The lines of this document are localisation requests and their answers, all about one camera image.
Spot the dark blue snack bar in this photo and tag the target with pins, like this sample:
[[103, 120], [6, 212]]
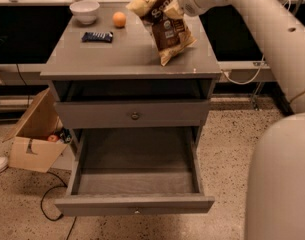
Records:
[[106, 37]]

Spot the orange fruit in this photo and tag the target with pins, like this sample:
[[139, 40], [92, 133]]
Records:
[[119, 19]]

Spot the open cardboard box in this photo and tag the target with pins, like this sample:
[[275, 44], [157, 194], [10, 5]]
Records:
[[30, 149]]

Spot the open grey middle drawer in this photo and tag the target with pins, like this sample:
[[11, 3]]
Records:
[[135, 171]]

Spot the white ceramic bowl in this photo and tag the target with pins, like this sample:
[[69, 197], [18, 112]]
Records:
[[85, 11]]

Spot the closed grey top drawer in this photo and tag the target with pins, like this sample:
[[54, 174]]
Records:
[[114, 114]]

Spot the red apple in box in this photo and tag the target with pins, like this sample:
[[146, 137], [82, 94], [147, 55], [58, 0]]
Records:
[[53, 138]]

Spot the brown chip bag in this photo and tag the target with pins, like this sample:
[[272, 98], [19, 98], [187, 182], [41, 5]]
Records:
[[171, 36]]

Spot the round brass top knob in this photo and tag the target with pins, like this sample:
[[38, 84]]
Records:
[[135, 116]]

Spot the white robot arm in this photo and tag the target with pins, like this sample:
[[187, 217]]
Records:
[[275, 205]]

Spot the metal diagonal pole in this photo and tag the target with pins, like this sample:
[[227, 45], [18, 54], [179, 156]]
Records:
[[255, 95]]

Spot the grey wooden drawer cabinet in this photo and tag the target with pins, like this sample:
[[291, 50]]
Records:
[[129, 69]]

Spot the grey metal wall rail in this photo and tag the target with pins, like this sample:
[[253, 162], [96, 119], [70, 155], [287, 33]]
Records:
[[242, 72]]

